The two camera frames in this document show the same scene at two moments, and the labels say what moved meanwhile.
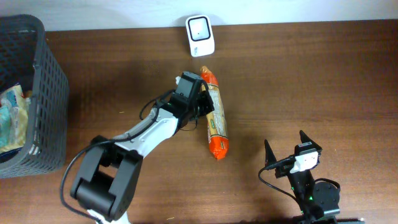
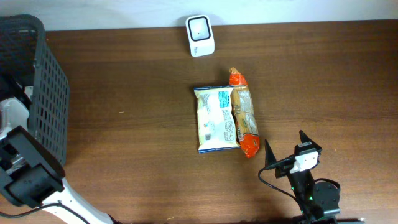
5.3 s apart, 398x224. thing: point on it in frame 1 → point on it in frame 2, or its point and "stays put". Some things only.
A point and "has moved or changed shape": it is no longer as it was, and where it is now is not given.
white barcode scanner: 199,34 stays put
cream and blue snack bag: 13,119 has moved or changed shape
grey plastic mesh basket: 26,59 stays put
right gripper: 270,158 stays put
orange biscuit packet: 217,127 → 244,114
